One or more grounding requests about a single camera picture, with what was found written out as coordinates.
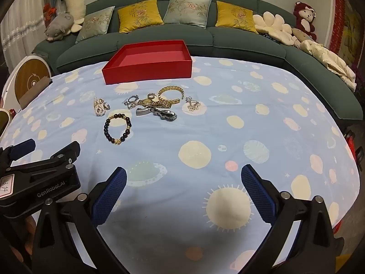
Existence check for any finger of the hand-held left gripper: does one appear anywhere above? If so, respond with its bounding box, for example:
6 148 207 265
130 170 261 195
11 141 82 180
0 138 37 167

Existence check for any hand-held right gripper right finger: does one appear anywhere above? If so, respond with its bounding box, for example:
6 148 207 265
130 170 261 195
241 164 345 274

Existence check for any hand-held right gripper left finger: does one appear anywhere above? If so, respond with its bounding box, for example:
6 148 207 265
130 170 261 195
31 167 127 274

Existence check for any black bead bracelet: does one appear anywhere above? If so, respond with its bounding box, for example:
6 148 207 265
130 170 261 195
103 113 132 145

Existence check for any pearl bracelet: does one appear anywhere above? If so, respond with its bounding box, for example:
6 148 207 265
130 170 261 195
94 96 105 117

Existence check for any gold wristwatch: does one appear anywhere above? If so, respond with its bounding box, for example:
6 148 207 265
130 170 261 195
138 92 181 110

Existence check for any red cardboard box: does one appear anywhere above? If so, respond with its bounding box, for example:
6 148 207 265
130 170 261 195
102 40 193 85

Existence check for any gold chain bangle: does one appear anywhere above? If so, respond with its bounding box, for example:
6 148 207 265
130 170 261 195
158 85 185 100

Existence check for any brown cardboard piece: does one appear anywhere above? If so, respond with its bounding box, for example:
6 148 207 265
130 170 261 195
19 77 54 111

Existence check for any round white wooden device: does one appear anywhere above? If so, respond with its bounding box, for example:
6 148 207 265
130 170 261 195
3 53 52 112

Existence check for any blue planet print tablecloth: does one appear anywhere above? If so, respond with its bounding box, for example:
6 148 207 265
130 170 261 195
0 55 360 274

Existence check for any red object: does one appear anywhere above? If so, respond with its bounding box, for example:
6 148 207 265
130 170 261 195
344 130 364 172

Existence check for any grey plush toy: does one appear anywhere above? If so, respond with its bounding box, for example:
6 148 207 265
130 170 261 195
44 12 76 43

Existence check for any white curtain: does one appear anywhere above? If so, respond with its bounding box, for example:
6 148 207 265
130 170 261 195
0 0 62 60

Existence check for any pale green embroidered pillow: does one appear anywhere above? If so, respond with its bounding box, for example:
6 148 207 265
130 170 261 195
163 0 212 29
76 6 116 44

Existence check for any red curtain bow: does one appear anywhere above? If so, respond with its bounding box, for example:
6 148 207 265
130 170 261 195
43 3 59 16

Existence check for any cream quilt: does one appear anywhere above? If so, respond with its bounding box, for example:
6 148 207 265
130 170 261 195
298 39 357 92

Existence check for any green sofa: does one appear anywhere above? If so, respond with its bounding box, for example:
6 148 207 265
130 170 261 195
31 0 360 120

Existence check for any yellow embroidered pillow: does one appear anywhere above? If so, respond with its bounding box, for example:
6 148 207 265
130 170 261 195
117 0 164 34
215 0 258 33

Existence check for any small tan cushion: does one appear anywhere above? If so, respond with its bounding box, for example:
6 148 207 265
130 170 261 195
291 28 314 42

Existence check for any red monkey plush toy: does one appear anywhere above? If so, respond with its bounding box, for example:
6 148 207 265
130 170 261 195
294 1 318 41

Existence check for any red wall scroll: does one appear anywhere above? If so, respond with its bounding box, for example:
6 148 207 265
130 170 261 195
331 0 365 63

